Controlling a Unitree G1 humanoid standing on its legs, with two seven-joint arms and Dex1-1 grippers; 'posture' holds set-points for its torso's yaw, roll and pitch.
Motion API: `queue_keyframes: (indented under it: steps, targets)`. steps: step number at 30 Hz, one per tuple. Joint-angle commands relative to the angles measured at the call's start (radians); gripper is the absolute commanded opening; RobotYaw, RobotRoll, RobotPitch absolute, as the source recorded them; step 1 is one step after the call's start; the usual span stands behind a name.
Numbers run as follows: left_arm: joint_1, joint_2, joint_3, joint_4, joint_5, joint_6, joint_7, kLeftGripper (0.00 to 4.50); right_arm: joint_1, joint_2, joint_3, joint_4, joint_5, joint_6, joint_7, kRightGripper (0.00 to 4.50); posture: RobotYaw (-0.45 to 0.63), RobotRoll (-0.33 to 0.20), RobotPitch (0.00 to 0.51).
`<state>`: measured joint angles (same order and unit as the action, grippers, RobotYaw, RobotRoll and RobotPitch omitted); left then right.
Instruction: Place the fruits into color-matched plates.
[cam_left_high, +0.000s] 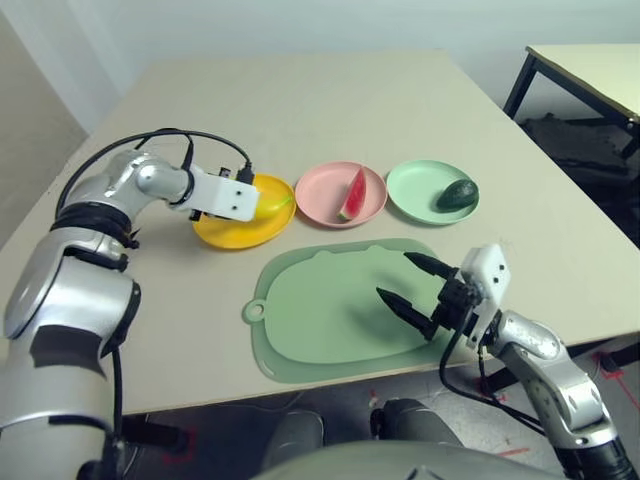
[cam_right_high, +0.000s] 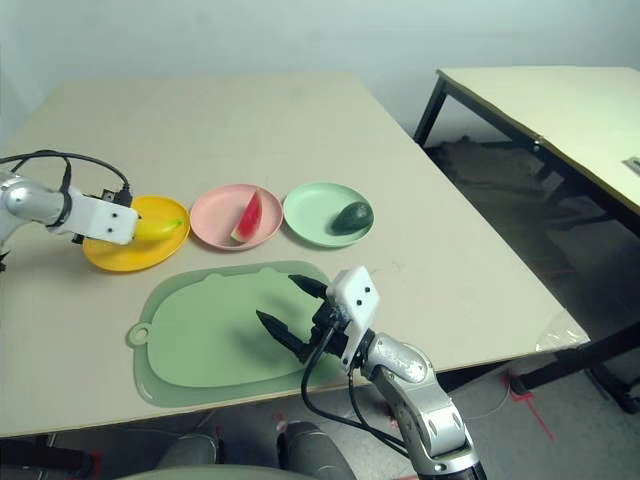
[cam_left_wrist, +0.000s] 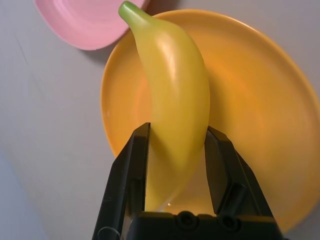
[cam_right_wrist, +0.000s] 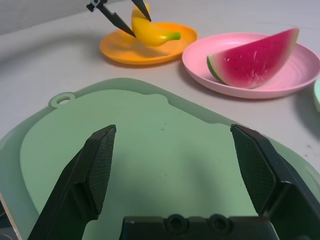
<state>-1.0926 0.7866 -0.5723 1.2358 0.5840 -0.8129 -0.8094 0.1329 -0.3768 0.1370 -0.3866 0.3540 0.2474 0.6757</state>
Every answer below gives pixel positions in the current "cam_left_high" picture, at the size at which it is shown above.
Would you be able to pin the grey-green robot torso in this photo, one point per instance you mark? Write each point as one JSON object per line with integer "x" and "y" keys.
{"x": 400, "y": 465}

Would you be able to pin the grey robot leg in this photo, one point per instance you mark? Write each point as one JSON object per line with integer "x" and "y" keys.
{"x": 295, "y": 437}
{"x": 415, "y": 420}

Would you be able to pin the yellow toy banana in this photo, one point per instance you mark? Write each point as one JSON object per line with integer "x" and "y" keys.
{"x": 272, "y": 207}

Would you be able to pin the red toy watermelon slice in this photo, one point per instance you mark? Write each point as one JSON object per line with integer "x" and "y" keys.
{"x": 355, "y": 195}

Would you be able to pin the beige side table black frame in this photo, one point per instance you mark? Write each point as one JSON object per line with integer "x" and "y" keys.
{"x": 590, "y": 65}

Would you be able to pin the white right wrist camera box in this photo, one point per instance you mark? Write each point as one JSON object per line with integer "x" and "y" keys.
{"x": 487, "y": 270}

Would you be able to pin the green cutting board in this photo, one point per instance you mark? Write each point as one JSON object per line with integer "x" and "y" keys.
{"x": 320, "y": 320}

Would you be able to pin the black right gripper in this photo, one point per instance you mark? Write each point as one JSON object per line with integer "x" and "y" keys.
{"x": 455, "y": 300}

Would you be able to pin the pink plastic plate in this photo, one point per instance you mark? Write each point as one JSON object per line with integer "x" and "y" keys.
{"x": 320, "y": 195}

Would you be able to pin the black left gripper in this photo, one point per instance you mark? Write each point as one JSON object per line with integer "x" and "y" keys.
{"x": 196, "y": 216}

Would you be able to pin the black floor mat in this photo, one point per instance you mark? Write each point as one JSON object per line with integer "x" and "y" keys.
{"x": 575, "y": 145}

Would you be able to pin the grey left robot leg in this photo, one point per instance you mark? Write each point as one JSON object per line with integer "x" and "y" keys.
{"x": 295, "y": 437}

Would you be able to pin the yellow plastic plate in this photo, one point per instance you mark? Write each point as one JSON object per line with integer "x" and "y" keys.
{"x": 240, "y": 235}

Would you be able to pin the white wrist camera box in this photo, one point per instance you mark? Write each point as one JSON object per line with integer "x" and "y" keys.
{"x": 487, "y": 270}
{"x": 225, "y": 192}

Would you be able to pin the dark green toy avocado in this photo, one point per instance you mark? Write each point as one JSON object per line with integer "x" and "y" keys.
{"x": 457, "y": 195}

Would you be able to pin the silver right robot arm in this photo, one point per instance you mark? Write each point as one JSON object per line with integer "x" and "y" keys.
{"x": 550, "y": 370}

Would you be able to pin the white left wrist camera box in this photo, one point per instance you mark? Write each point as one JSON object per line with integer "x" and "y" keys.
{"x": 225, "y": 192}

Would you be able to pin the mint green plastic plate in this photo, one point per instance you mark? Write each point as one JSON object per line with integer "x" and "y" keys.
{"x": 415, "y": 190}

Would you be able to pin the grey right robot leg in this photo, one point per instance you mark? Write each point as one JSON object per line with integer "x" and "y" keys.
{"x": 415, "y": 420}

